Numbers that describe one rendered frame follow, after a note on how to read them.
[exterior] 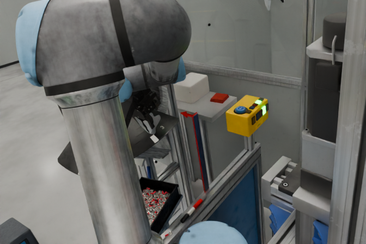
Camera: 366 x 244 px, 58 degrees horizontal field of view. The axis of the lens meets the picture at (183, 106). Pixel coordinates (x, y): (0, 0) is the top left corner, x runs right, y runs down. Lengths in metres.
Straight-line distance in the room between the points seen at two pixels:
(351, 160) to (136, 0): 0.35
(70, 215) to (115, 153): 2.20
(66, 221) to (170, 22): 2.29
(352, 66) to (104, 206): 0.38
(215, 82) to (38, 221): 1.67
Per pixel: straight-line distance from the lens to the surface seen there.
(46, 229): 2.67
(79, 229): 2.55
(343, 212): 0.55
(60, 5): 0.47
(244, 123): 1.26
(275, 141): 1.90
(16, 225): 0.79
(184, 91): 1.80
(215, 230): 0.60
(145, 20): 0.45
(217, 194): 1.27
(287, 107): 1.75
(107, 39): 0.45
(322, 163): 0.62
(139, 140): 1.14
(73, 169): 1.41
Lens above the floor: 1.72
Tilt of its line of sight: 28 degrees down
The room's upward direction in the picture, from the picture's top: 10 degrees counter-clockwise
